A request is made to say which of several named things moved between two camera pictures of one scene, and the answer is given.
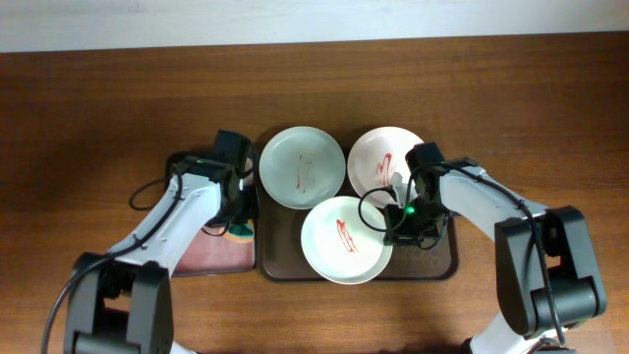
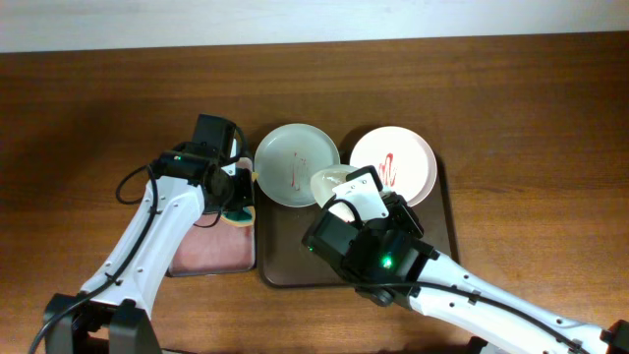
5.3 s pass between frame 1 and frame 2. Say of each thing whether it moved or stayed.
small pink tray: stayed
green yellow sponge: moved
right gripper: moved
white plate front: moved
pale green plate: stayed
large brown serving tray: stayed
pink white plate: stayed
